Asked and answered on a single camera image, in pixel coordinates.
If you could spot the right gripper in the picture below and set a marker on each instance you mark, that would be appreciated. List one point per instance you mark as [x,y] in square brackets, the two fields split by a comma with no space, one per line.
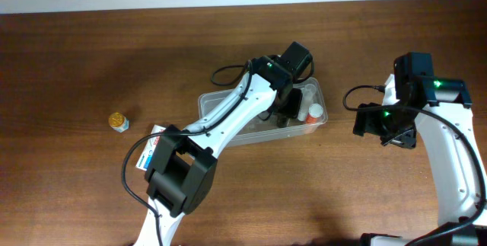
[398,139]

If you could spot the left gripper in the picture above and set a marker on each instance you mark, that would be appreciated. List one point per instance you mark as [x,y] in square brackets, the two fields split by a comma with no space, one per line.
[291,103]

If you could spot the orange tube white cap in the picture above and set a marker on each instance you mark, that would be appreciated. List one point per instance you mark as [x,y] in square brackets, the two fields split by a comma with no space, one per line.
[315,112]

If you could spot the white Panadol box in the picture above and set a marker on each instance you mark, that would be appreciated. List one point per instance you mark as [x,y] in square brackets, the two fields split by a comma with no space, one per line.
[147,152]

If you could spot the small jar gold lid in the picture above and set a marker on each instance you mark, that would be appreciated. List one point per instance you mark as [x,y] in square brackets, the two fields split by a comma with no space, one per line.
[118,122]

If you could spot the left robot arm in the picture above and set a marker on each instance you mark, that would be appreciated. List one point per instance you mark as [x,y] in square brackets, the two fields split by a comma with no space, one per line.
[183,164]

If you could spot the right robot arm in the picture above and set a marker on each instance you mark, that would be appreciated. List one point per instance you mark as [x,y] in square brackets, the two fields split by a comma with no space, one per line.
[418,104]

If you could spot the clear plastic container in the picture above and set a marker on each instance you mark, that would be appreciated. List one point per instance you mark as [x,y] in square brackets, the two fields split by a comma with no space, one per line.
[258,130]

